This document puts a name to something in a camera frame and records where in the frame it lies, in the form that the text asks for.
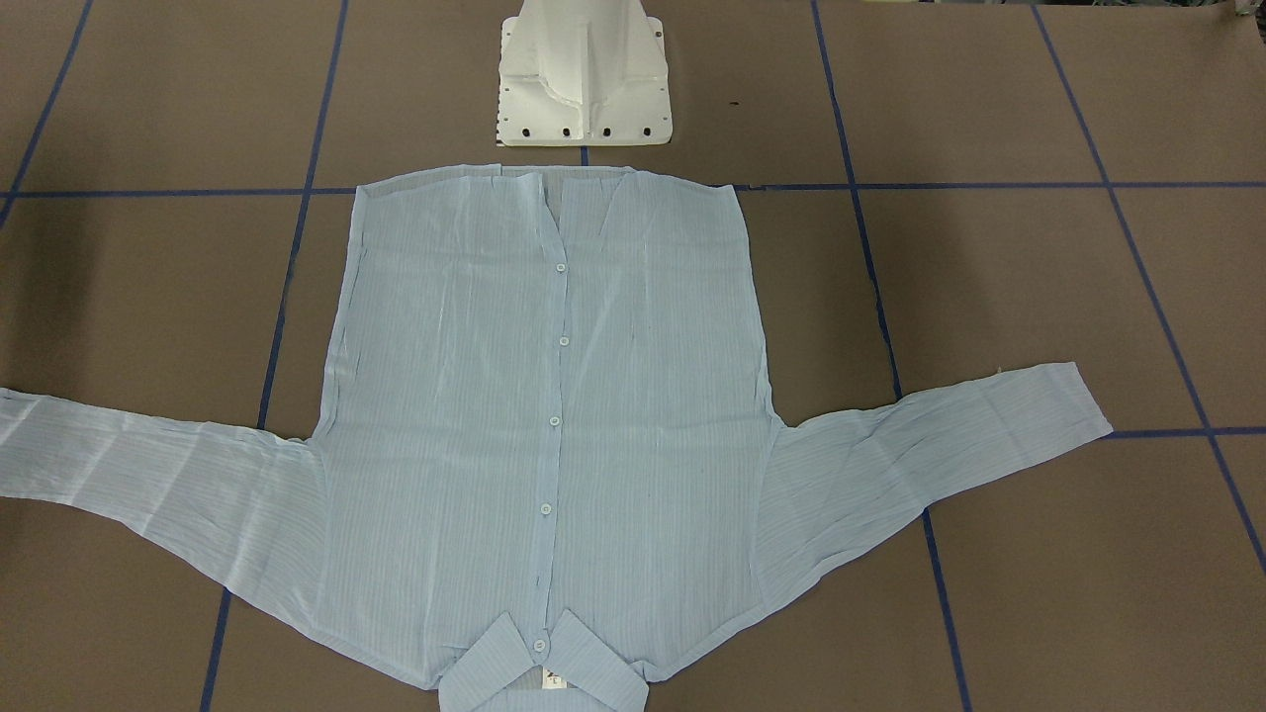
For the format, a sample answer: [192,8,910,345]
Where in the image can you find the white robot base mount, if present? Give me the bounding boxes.
[495,1,674,147]

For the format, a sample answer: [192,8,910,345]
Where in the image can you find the light blue button shirt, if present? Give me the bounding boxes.
[1,165,1112,711]

